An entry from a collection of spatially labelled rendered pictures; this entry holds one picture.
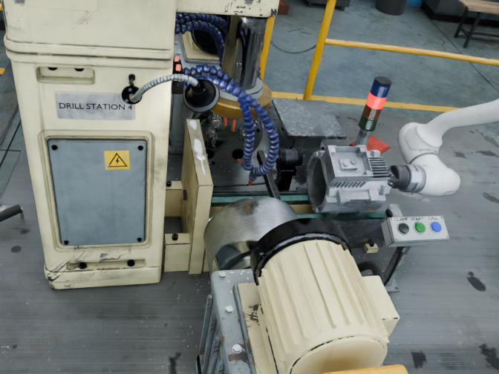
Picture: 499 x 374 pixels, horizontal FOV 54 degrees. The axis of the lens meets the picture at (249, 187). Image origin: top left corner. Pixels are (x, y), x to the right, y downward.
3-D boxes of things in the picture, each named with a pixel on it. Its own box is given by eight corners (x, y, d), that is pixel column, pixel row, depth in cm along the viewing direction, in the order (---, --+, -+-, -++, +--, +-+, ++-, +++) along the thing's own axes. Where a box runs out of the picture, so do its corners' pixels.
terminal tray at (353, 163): (326, 188, 146) (336, 177, 139) (319, 157, 150) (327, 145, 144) (363, 188, 149) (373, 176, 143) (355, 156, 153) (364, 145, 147)
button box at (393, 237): (385, 247, 136) (395, 241, 131) (380, 223, 139) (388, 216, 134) (439, 245, 140) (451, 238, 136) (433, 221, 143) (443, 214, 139)
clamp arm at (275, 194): (254, 156, 160) (272, 211, 141) (255, 149, 158) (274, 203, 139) (264, 156, 161) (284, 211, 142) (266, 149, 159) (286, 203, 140)
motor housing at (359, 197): (312, 222, 157) (334, 196, 141) (301, 169, 165) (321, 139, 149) (368, 219, 162) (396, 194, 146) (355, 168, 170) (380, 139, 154)
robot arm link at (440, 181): (413, 201, 163) (400, 171, 171) (451, 205, 168) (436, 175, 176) (432, 181, 155) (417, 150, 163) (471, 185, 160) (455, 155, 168)
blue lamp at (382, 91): (373, 98, 168) (378, 86, 165) (367, 89, 172) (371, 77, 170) (389, 98, 169) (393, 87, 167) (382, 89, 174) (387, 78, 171)
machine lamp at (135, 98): (122, 134, 92) (120, 73, 84) (121, 102, 100) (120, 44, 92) (217, 136, 96) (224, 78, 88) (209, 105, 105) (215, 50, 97)
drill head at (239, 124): (186, 183, 158) (192, 117, 142) (175, 113, 188) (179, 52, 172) (261, 182, 164) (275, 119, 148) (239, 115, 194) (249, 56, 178)
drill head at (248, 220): (217, 378, 109) (231, 310, 93) (197, 253, 136) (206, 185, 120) (322, 366, 115) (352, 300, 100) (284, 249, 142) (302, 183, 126)
